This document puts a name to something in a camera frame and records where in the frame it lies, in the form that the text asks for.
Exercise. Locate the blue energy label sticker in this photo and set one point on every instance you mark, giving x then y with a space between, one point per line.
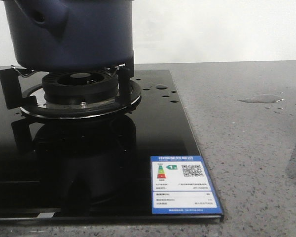
182 185

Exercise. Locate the black round gas burner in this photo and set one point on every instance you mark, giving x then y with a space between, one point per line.
73 88

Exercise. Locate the black glass gas stove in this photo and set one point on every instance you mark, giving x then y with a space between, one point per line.
92 170

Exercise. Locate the black metal pot support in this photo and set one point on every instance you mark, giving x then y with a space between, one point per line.
32 102

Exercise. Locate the dark blue cooking pot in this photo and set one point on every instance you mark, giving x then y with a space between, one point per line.
70 35

